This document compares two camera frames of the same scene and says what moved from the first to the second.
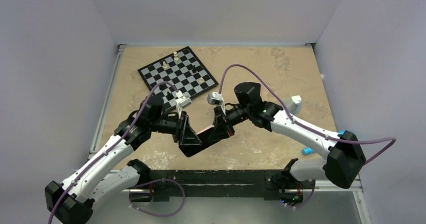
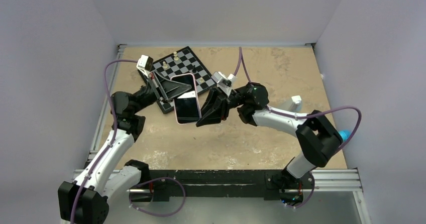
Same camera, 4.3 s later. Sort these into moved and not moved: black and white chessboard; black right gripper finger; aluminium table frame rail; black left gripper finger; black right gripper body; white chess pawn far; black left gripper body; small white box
Moved: black left gripper finger; black right gripper finger; black left gripper body; black right gripper body
Not moved: aluminium table frame rail; white chess pawn far; black and white chessboard; small white box
